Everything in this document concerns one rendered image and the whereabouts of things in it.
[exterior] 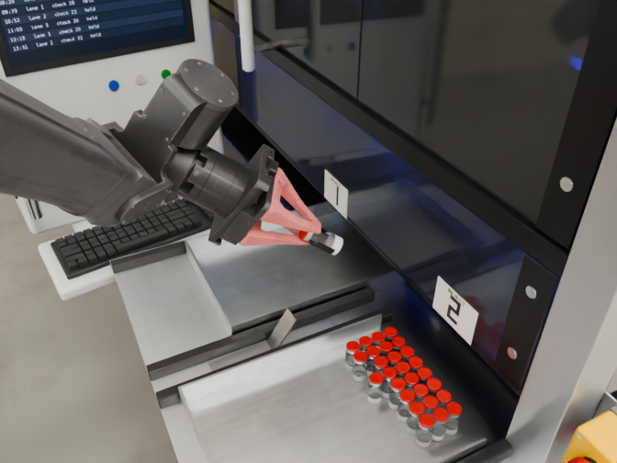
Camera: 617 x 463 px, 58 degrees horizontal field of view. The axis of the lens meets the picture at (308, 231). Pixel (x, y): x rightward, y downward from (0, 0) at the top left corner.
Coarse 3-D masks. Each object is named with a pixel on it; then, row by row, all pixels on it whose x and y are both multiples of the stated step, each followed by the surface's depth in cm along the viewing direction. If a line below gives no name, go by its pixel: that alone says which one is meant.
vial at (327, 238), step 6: (312, 234) 60; (318, 234) 60; (324, 234) 61; (330, 234) 61; (306, 240) 61; (312, 240) 60; (318, 240) 60; (324, 240) 61; (330, 240) 61; (336, 240) 61; (342, 240) 62; (330, 246) 61; (336, 246) 61; (336, 252) 61
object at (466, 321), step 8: (440, 280) 79; (440, 288) 80; (448, 288) 78; (440, 296) 80; (448, 296) 78; (456, 296) 76; (440, 304) 81; (448, 304) 79; (456, 304) 77; (464, 304) 75; (440, 312) 81; (464, 312) 76; (472, 312) 74; (448, 320) 80; (456, 320) 78; (464, 320) 76; (472, 320) 75; (456, 328) 78; (464, 328) 77; (472, 328) 75; (464, 336) 77; (472, 336) 76
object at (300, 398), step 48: (336, 336) 90; (192, 384) 81; (240, 384) 85; (288, 384) 85; (336, 384) 85; (192, 432) 78; (240, 432) 78; (288, 432) 78; (336, 432) 78; (384, 432) 78
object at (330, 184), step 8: (328, 176) 103; (328, 184) 104; (336, 184) 101; (328, 192) 105; (336, 192) 102; (344, 192) 99; (328, 200) 106; (344, 200) 100; (336, 208) 104; (344, 208) 101; (344, 216) 101
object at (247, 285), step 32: (192, 256) 105; (224, 256) 110; (256, 256) 110; (288, 256) 110; (320, 256) 110; (352, 256) 110; (224, 288) 102; (256, 288) 102; (288, 288) 102; (320, 288) 102; (352, 288) 98; (224, 320) 93; (256, 320) 92
